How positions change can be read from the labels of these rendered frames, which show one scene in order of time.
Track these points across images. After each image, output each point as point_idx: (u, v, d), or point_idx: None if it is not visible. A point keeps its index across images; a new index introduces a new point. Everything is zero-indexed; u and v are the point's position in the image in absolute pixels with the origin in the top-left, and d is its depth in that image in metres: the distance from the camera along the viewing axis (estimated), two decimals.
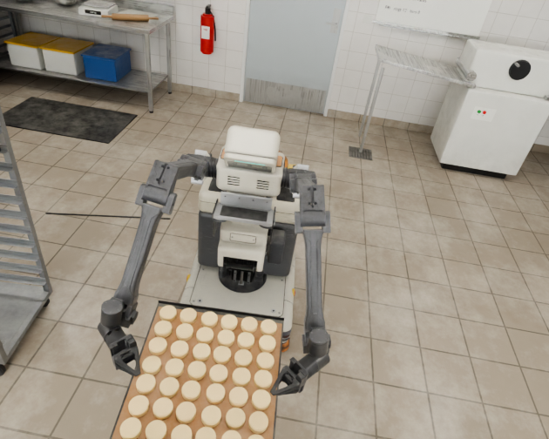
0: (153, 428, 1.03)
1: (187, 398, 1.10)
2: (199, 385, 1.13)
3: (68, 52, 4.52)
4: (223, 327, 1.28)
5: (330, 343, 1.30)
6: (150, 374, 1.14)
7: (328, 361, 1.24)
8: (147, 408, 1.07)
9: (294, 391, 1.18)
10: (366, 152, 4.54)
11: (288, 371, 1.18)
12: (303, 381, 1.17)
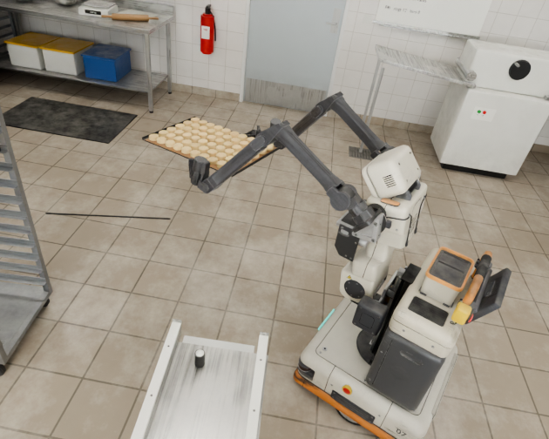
0: (212, 130, 2.30)
1: (216, 138, 2.22)
2: (219, 142, 2.19)
3: (68, 52, 4.52)
4: None
5: (199, 185, 1.87)
6: (237, 136, 2.29)
7: (191, 178, 1.90)
8: (222, 131, 2.31)
9: None
10: (366, 152, 4.54)
11: None
12: (188, 162, 1.97)
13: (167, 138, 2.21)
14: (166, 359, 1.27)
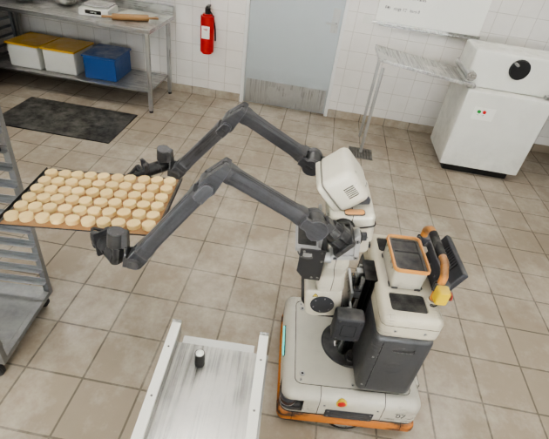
0: (85, 180, 1.77)
1: (100, 191, 1.72)
2: (107, 194, 1.70)
3: (68, 52, 4.52)
4: (152, 204, 1.68)
5: (127, 263, 1.42)
6: (123, 178, 1.82)
7: (108, 258, 1.42)
8: (99, 178, 1.80)
9: (91, 241, 1.51)
10: (366, 152, 4.54)
11: None
12: (91, 238, 1.47)
13: (32, 212, 1.61)
14: (166, 359, 1.27)
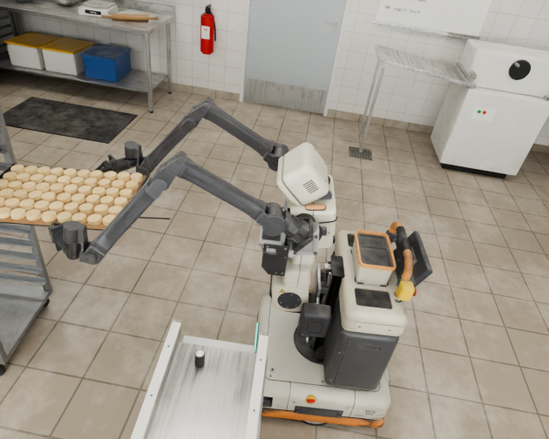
0: (51, 176, 1.77)
1: (64, 186, 1.72)
2: (71, 190, 1.70)
3: (68, 52, 4.52)
4: (117, 199, 1.68)
5: (84, 258, 1.42)
6: (89, 174, 1.81)
7: (65, 252, 1.42)
8: (65, 174, 1.79)
9: (50, 236, 1.51)
10: (366, 152, 4.54)
11: None
12: (50, 233, 1.47)
13: None
14: (166, 359, 1.27)
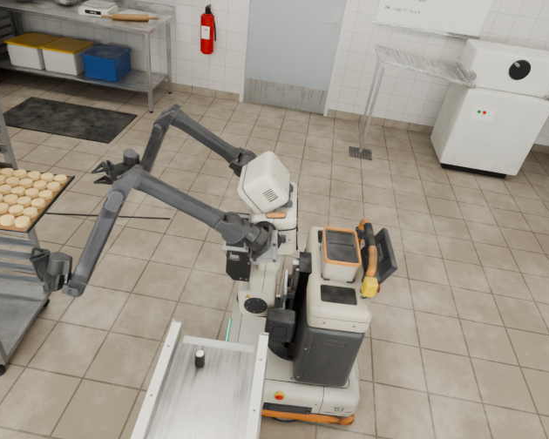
0: None
1: None
2: None
3: (68, 52, 4.52)
4: (35, 200, 1.70)
5: (67, 289, 1.42)
6: (12, 173, 1.83)
7: (47, 283, 1.41)
8: None
9: None
10: (366, 152, 4.54)
11: (43, 252, 1.48)
12: (34, 269, 1.48)
13: None
14: (166, 359, 1.27)
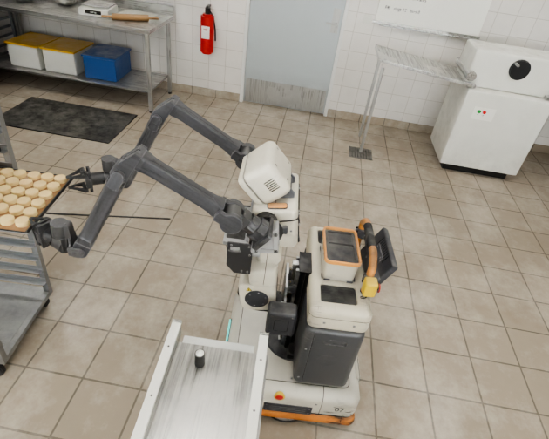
0: None
1: None
2: None
3: (68, 52, 4.52)
4: (35, 200, 1.70)
5: (71, 253, 1.50)
6: (12, 173, 1.83)
7: (57, 248, 1.51)
8: None
9: None
10: (366, 152, 4.54)
11: None
12: None
13: None
14: (166, 359, 1.27)
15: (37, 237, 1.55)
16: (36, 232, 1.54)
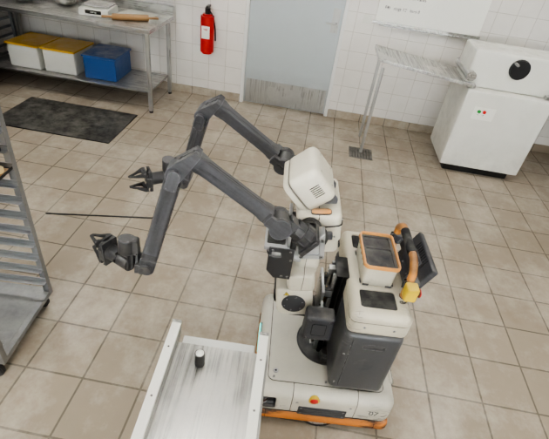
0: None
1: None
2: None
3: (68, 52, 4.52)
4: None
5: (138, 269, 1.46)
6: None
7: (123, 265, 1.47)
8: None
9: None
10: (366, 152, 4.54)
11: None
12: None
13: None
14: (166, 359, 1.27)
15: (99, 254, 1.51)
16: (98, 249, 1.50)
